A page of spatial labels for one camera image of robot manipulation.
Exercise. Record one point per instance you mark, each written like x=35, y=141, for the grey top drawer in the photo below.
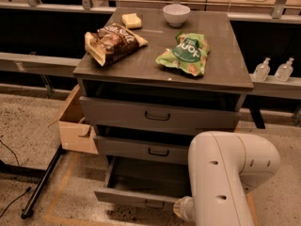
x=156, y=118

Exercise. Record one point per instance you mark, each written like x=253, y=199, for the cardboard box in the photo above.
x=76, y=133

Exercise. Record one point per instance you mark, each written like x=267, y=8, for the green chip bag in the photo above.
x=189, y=55

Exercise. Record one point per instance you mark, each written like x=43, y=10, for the grey drawer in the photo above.
x=143, y=150
x=143, y=183
x=156, y=118

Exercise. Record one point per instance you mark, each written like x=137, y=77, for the clear sanitizer bottle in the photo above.
x=285, y=70
x=262, y=70

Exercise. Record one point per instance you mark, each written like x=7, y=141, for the grey middle drawer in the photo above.
x=143, y=150

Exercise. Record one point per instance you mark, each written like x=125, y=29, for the brown chip bag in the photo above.
x=111, y=43

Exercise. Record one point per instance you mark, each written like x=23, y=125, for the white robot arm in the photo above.
x=223, y=168

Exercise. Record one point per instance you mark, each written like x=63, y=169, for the yellow sponge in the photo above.
x=131, y=21

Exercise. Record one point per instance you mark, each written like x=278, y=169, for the grey metal shelf rail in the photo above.
x=47, y=65

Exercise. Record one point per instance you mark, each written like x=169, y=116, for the grey bottom drawer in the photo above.
x=143, y=183

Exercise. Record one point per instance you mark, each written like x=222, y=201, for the white bowl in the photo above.
x=176, y=14

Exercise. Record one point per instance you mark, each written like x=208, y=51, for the black floor stand leg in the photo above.
x=27, y=212

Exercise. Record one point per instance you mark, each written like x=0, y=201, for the dark grey drawer cabinet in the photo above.
x=138, y=78

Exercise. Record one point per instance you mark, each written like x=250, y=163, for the clear sanitizer bottle right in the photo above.
x=285, y=70

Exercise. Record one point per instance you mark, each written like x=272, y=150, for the clear sanitizer bottle left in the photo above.
x=262, y=70

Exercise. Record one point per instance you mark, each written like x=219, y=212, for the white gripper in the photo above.
x=185, y=208

